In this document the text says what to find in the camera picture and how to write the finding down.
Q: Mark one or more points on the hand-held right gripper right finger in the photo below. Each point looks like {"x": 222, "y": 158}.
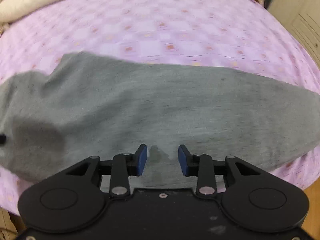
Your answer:
{"x": 183, "y": 160}

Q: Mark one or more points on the cream embroidered bed cover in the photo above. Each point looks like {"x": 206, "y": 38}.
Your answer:
{"x": 3, "y": 28}

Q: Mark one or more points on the cream wardrobe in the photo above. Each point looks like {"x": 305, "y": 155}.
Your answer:
{"x": 300, "y": 10}

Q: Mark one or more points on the grey knit pants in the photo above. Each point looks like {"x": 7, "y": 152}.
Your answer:
{"x": 150, "y": 100}

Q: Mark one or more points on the cream bed frame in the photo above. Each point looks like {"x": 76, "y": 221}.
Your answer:
{"x": 7, "y": 226}

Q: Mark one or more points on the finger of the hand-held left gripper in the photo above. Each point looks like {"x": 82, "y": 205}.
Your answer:
{"x": 2, "y": 139}

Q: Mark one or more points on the cream pillow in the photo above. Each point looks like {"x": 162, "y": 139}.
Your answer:
{"x": 37, "y": 2}

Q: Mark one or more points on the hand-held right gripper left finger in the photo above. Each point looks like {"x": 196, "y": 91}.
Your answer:
{"x": 142, "y": 160}

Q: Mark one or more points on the purple checked bed sheet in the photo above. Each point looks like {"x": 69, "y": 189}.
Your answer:
{"x": 175, "y": 25}

